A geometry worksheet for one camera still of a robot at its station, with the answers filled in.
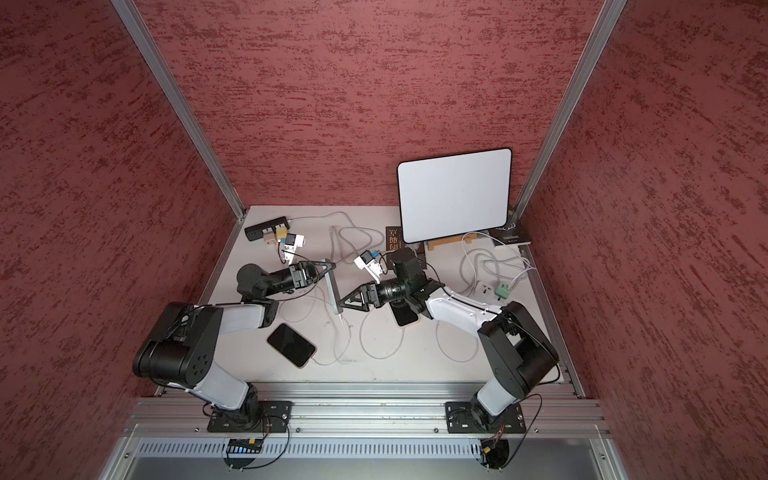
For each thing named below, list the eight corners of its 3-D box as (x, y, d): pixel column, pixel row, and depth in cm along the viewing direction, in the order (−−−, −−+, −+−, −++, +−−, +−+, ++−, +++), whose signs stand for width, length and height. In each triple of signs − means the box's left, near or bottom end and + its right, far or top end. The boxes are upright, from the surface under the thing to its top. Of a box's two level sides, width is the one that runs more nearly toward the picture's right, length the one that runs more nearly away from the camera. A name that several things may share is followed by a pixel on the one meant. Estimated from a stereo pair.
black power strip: (248, 241, 113) (245, 235, 110) (246, 233, 115) (243, 227, 112) (290, 227, 117) (287, 221, 114) (287, 220, 120) (285, 214, 117)
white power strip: (473, 300, 99) (476, 294, 95) (474, 286, 102) (477, 280, 99) (494, 304, 98) (498, 298, 94) (495, 290, 101) (498, 284, 98)
